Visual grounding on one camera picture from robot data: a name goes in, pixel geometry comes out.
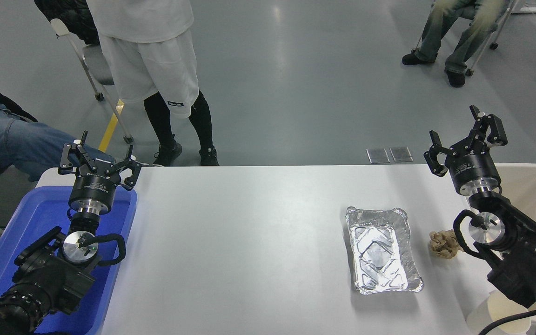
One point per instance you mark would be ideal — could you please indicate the white paper cup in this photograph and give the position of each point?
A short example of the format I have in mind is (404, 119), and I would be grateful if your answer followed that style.
(486, 311)

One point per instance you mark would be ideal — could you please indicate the black padded jacket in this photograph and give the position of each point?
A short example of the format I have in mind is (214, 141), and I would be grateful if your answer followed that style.
(70, 16)

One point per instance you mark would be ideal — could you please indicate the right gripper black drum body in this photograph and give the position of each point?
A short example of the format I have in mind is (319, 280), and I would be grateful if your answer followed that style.
(472, 167)

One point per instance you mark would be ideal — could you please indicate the white folding chair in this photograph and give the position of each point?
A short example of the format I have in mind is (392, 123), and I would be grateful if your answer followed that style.
(92, 63)

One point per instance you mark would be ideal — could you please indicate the standing person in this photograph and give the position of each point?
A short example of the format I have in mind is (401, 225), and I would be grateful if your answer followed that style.
(147, 60)

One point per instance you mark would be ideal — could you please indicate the crumpled tan paper ball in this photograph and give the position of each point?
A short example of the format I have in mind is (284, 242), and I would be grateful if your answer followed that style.
(442, 244)

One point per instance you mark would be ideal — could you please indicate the blue plastic tray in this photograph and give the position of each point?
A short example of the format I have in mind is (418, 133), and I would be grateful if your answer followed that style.
(40, 214)

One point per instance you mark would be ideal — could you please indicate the seated person on wheeled chair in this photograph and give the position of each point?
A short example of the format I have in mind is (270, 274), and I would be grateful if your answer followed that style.
(463, 32)

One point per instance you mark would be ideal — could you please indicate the seated person beside tray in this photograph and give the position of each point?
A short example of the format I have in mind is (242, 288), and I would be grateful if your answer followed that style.
(21, 144)

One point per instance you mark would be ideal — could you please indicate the silver foil tray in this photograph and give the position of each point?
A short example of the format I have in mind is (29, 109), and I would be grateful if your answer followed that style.
(379, 251)

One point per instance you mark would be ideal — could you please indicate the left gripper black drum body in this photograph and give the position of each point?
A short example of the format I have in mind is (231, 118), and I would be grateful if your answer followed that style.
(95, 186)

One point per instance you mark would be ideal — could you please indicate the metal floor plate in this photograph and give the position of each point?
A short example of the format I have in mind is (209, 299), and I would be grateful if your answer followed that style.
(378, 155)
(401, 154)

